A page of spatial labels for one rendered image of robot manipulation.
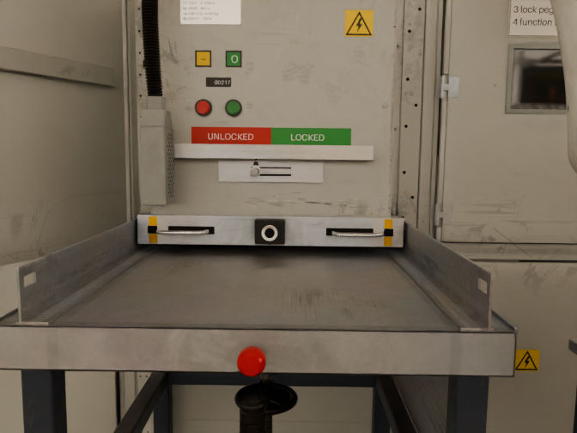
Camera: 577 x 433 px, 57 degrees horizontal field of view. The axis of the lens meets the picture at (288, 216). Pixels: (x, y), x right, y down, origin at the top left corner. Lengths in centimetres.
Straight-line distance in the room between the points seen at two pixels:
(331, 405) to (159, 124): 83
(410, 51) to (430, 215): 39
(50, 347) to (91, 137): 66
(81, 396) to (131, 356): 83
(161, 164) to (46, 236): 33
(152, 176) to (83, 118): 32
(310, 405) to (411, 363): 79
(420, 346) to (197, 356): 26
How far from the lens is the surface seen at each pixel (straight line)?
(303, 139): 107
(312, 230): 107
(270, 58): 109
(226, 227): 107
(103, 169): 129
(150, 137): 99
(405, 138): 131
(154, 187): 99
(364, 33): 110
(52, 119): 121
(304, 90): 108
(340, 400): 143
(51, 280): 77
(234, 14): 111
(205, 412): 145
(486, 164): 134
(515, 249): 141
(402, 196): 131
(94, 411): 150
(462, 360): 68
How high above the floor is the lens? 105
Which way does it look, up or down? 7 degrees down
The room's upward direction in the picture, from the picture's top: 1 degrees clockwise
